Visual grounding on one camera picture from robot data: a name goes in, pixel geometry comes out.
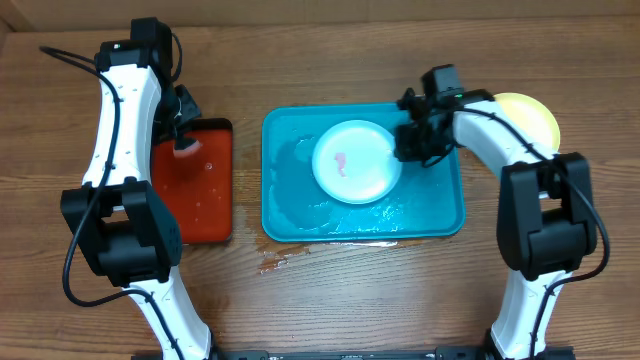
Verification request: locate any red tray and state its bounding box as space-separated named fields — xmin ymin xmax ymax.
xmin=151 ymin=118 xmax=233 ymax=245

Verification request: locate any orange sponge with black scourer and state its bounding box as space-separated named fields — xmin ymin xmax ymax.
xmin=173 ymin=137 xmax=201 ymax=158

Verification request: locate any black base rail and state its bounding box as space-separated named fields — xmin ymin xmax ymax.
xmin=132 ymin=344 xmax=576 ymax=360

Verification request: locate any teal tray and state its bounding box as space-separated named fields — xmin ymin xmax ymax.
xmin=261 ymin=102 xmax=466 ymax=243

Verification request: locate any green-rimmed plate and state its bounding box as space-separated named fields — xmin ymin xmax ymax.
xmin=494 ymin=92 xmax=561 ymax=151

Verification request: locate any light blue plate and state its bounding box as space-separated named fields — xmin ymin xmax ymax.
xmin=311 ymin=120 xmax=402 ymax=205

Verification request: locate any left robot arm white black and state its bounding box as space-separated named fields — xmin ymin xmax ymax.
xmin=41 ymin=17 xmax=217 ymax=359

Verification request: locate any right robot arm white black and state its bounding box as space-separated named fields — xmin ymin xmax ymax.
xmin=394 ymin=64 xmax=606 ymax=359

